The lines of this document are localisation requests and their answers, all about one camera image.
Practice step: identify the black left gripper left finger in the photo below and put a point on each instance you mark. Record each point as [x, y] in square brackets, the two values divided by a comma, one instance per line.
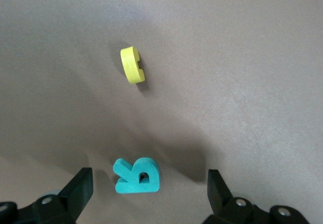
[75, 191]

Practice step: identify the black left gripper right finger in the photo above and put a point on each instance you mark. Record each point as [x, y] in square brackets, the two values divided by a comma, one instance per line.
[222, 201]

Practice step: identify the teal foam letter R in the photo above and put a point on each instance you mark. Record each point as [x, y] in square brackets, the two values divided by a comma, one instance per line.
[133, 186]

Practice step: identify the small yellow foam letter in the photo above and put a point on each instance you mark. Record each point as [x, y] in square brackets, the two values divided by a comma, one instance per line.
[130, 67]

